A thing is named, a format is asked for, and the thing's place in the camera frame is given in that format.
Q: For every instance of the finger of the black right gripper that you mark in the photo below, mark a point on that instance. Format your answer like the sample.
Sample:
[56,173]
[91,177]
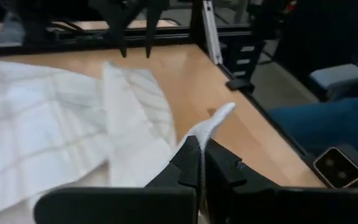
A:
[154,18]
[120,18]

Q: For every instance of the silver aluminium post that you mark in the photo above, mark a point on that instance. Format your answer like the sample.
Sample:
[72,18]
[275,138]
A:
[211,31]

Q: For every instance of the white checked towel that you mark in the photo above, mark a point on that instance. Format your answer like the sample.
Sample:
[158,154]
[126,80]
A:
[57,124]

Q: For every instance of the grey chair seat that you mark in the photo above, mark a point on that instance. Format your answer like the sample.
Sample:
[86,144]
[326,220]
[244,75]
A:
[337,76]

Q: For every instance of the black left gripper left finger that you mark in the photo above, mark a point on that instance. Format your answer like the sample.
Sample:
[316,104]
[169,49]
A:
[120,205]

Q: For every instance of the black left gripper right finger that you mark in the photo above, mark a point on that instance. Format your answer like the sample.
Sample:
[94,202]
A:
[291,205]

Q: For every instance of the person's leg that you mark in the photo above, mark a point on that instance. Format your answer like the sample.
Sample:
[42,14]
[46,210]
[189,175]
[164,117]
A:
[322,124]

